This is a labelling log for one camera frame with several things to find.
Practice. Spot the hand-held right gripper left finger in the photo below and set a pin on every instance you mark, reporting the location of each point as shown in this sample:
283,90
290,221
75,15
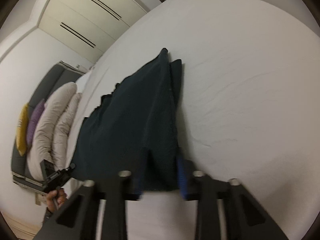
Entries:
112,200

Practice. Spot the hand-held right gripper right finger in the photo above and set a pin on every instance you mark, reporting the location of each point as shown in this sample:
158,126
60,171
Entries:
207,197

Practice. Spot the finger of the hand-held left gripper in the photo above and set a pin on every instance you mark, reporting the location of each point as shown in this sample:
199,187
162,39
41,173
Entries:
69,171

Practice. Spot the dark green knit sweater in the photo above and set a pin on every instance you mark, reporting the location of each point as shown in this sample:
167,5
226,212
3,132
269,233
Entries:
135,120

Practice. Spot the person's left hand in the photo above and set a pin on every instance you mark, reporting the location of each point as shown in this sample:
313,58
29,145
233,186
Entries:
56,201

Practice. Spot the beige folded duvet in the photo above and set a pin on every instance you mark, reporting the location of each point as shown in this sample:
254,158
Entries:
52,127

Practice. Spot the yellow pillow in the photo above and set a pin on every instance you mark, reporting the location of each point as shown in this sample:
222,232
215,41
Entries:
22,130

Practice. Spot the purple pillow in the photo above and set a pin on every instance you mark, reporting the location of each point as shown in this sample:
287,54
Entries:
35,120

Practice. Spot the white pillow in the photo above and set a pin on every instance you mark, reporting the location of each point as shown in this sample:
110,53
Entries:
83,81

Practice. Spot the grey upholstered headboard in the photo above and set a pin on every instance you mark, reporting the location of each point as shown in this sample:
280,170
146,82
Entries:
47,82

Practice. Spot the white bed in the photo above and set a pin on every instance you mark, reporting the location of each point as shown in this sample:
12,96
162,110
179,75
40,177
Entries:
237,92

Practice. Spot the cream wardrobe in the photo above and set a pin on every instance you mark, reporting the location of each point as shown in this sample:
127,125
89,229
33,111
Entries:
87,17

